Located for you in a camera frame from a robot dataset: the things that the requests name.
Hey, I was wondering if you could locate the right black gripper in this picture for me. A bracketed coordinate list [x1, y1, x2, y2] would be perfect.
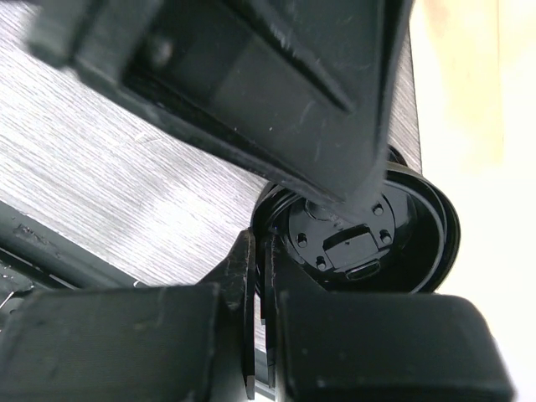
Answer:
[26, 1, 412, 220]

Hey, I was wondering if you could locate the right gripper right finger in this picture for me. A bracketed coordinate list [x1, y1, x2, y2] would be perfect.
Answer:
[263, 236, 515, 401]

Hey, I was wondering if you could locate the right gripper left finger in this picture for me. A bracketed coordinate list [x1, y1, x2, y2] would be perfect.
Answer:
[1, 229, 255, 401]

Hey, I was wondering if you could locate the black plastic cup lid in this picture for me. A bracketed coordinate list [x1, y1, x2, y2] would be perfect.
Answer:
[287, 167, 420, 286]

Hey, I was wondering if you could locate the printed paper takeout bag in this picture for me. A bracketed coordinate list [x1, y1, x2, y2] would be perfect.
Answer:
[410, 1, 535, 295]

